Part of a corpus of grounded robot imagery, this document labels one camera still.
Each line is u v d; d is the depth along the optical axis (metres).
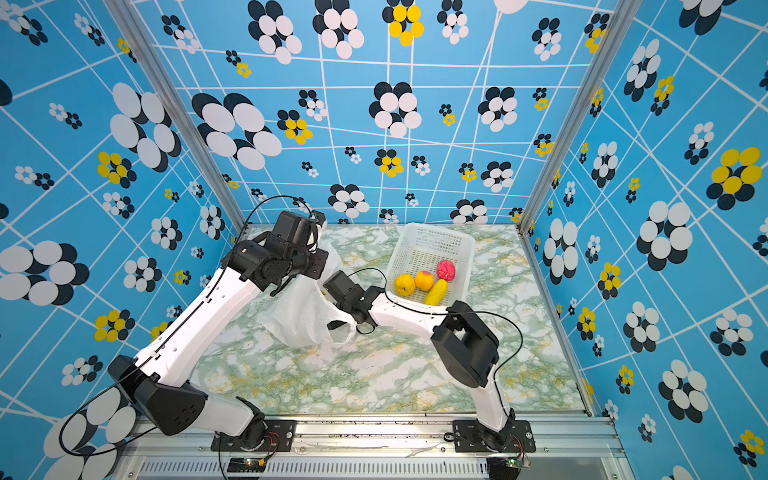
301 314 0.75
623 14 0.68
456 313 0.51
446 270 0.99
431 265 1.08
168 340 0.42
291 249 0.55
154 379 0.39
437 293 0.94
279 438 0.73
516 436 0.72
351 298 0.68
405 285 0.95
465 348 0.49
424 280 0.97
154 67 0.77
